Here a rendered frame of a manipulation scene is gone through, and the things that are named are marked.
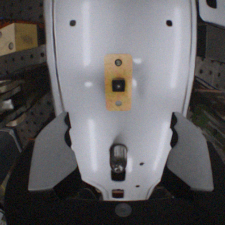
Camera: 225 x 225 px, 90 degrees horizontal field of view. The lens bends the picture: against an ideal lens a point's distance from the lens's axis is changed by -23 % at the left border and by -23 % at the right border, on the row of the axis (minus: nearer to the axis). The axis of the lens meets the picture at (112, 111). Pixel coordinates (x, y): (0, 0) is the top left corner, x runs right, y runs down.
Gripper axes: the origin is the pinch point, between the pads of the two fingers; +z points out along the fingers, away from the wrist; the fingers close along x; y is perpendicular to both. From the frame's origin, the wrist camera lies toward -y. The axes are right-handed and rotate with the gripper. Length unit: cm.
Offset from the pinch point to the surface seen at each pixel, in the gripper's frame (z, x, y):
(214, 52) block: 10.5, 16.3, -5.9
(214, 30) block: 10.5, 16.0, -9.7
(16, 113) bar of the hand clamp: 2.1, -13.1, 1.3
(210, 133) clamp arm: 4.6, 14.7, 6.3
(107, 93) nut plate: 8.2, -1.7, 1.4
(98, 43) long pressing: 8.5, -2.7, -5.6
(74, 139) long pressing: 8.4, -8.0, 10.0
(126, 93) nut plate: 8.2, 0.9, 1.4
